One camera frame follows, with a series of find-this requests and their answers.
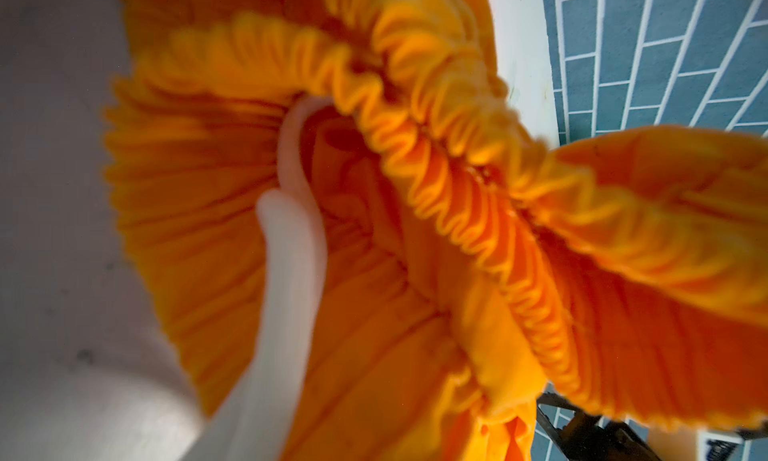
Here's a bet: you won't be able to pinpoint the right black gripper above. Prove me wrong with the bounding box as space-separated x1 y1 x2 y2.
536 392 660 461

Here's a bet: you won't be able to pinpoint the orange shorts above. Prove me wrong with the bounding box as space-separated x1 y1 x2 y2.
105 0 767 460

